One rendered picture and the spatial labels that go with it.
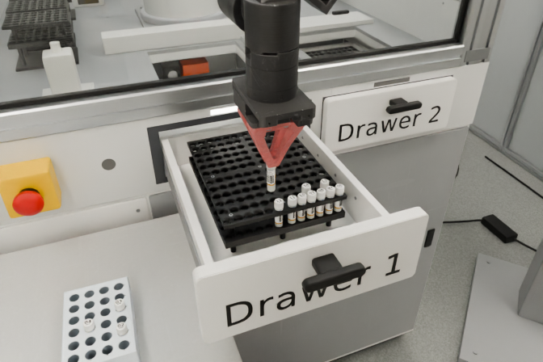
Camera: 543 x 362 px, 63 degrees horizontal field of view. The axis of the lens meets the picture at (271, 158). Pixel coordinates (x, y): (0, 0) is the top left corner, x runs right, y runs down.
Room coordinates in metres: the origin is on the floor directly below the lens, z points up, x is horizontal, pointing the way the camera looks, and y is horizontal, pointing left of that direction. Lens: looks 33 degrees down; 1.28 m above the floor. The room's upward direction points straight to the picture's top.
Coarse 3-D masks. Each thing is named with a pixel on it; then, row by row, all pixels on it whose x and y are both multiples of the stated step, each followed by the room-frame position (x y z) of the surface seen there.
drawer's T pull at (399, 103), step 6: (390, 102) 0.77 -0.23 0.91; (396, 102) 0.76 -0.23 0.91; (402, 102) 0.76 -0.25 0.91; (414, 102) 0.76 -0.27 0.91; (420, 102) 0.76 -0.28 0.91; (390, 108) 0.73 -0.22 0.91; (396, 108) 0.74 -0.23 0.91; (402, 108) 0.74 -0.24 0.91; (408, 108) 0.75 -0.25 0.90; (414, 108) 0.75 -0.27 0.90
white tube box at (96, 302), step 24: (96, 288) 0.41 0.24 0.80; (120, 288) 0.43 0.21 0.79; (72, 312) 0.38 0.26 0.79; (96, 312) 0.38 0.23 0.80; (120, 312) 0.38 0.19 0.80; (72, 336) 0.35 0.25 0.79; (96, 336) 0.34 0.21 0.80; (72, 360) 0.31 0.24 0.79; (96, 360) 0.31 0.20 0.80; (120, 360) 0.31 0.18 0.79
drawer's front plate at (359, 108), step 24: (336, 96) 0.75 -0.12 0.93; (360, 96) 0.75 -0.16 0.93; (384, 96) 0.77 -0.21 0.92; (408, 96) 0.79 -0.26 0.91; (432, 96) 0.81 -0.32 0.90; (336, 120) 0.73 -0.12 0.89; (360, 120) 0.75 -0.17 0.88; (384, 120) 0.77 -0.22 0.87; (336, 144) 0.74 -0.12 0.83; (360, 144) 0.75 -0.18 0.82
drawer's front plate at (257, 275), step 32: (384, 224) 0.40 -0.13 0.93; (416, 224) 0.41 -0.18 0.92; (256, 256) 0.35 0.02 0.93; (288, 256) 0.35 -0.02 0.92; (352, 256) 0.38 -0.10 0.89; (384, 256) 0.40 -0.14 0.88; (416, 256) 0.42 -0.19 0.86; (224, 288) 0.32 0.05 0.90; (256, 288) 0.34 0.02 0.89; (288, 288) 0.35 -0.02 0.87; (352, 288) 0.38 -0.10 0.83; (224, 320) 0.32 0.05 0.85; (256, 320) 0.34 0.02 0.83
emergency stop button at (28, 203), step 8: (24, 192) 0.50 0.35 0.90; (32, 192) 0.51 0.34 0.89; (16, 200) 0.49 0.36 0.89; (24, 200) 0.49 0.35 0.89; (32, 200) 0.50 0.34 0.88; (40, 200) 0.50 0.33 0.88; (16, 208) 0.49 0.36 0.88; (24, 208) 0.49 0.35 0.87; (32, 208) 0.50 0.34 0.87; (40, 208) 0.50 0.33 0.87
